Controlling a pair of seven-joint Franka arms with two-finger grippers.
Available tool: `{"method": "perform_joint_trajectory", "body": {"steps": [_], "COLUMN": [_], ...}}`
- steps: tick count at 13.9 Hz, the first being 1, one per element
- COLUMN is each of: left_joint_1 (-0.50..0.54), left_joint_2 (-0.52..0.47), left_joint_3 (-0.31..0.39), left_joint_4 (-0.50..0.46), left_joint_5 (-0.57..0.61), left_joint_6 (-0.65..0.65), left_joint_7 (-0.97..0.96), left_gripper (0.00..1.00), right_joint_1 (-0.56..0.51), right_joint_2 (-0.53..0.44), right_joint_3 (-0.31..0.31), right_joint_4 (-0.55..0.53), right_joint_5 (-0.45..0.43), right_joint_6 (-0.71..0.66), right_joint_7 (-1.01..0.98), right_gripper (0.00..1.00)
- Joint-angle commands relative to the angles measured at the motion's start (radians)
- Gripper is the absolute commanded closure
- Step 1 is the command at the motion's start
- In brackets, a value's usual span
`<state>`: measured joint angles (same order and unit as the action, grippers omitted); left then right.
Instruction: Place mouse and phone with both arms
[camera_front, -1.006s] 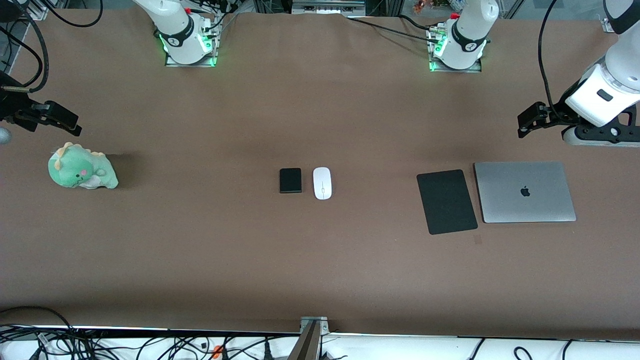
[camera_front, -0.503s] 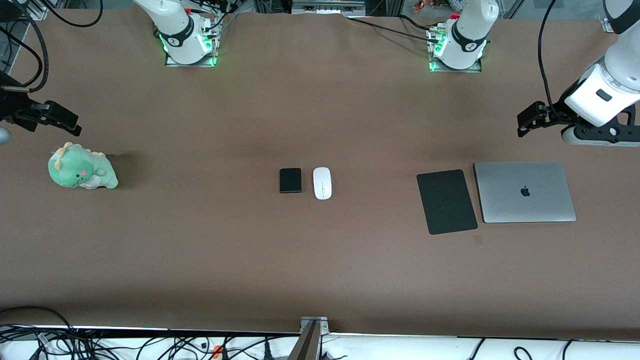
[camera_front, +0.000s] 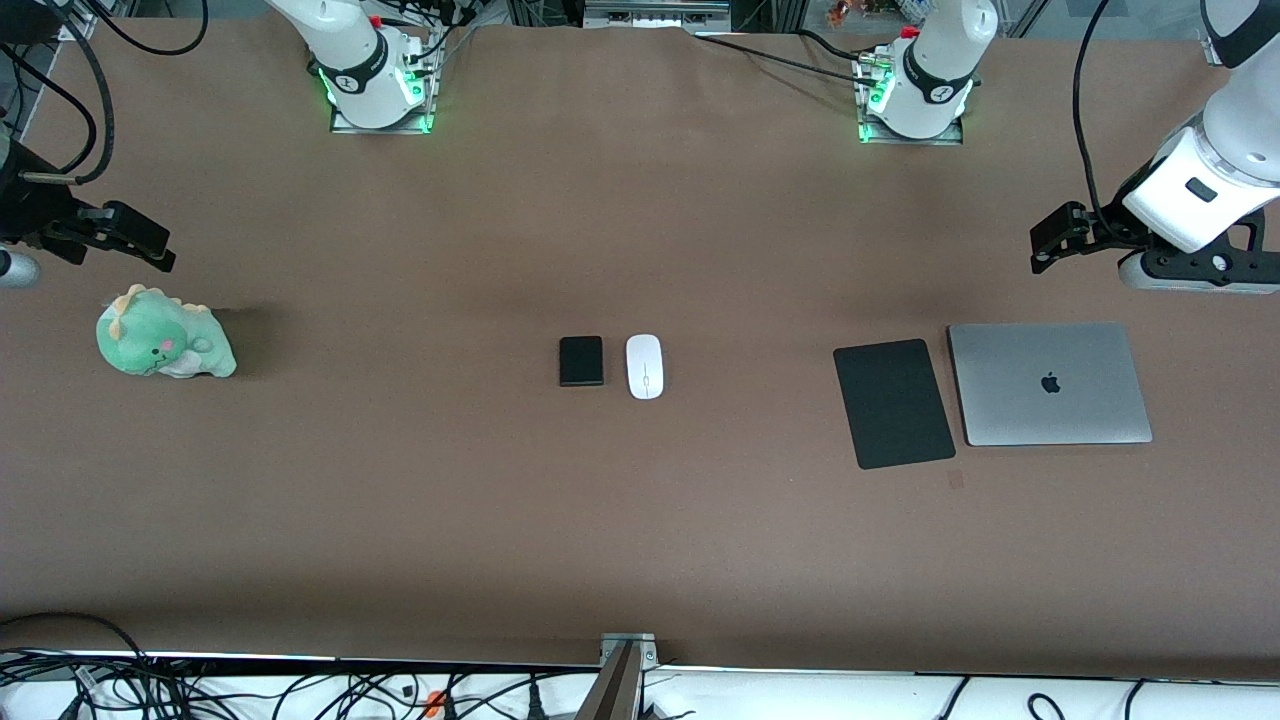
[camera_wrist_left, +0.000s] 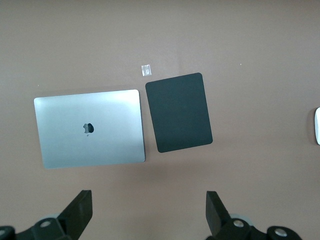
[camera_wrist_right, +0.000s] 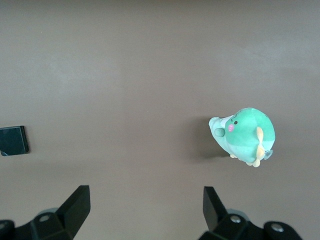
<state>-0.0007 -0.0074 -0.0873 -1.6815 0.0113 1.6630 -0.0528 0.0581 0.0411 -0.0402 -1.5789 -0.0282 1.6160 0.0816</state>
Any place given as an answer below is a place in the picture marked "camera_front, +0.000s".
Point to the metal table edge bracket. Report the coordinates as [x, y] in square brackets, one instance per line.
[625, 670]

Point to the black phone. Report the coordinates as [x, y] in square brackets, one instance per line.
[581, 362]

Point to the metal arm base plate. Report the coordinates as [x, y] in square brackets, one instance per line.
[345, 126]
[950, 137]

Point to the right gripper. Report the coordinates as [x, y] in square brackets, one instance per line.
[28, 210]

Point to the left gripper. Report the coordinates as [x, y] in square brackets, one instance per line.
[1108, 232]

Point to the aluminium frame rail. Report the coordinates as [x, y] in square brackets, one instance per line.
[655, 15]

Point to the white computer mouse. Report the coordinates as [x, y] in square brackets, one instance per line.
[645, 367]

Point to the silver laptop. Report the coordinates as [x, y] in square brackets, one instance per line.
[1050, 385]

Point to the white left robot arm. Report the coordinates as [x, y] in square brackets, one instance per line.
[935, 60]

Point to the black mouse pad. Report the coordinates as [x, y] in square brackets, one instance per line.
[895, 405]

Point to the green plush dinosaur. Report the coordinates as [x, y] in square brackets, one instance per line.
[160, 345]

